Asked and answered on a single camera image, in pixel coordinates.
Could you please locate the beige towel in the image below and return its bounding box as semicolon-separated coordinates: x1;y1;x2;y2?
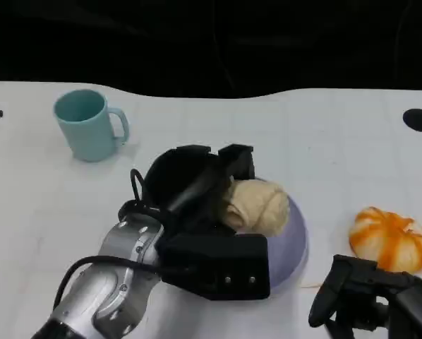
223;179;291;238

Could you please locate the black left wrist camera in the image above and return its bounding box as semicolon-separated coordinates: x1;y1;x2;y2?
156;231;271;302

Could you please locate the pale green mug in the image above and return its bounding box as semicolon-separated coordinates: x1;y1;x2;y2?
53;89;130;162

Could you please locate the black backdrop curtain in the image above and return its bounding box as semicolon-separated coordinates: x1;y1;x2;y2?
0;0;422;100

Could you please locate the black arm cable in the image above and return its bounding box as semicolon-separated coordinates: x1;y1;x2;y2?
52;255;198;314

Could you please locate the lilac plate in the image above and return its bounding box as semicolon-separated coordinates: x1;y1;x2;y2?
231;178;309;294

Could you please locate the orange striped toy bread roll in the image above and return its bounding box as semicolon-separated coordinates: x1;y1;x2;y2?
349;206;422;273

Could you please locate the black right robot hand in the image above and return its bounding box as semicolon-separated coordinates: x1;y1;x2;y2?
308;254;422;339

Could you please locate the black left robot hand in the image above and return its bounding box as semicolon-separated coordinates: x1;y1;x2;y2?
143;143;257;234

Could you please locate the black looped wrist cable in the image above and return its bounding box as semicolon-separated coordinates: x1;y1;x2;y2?
118;168;173;222

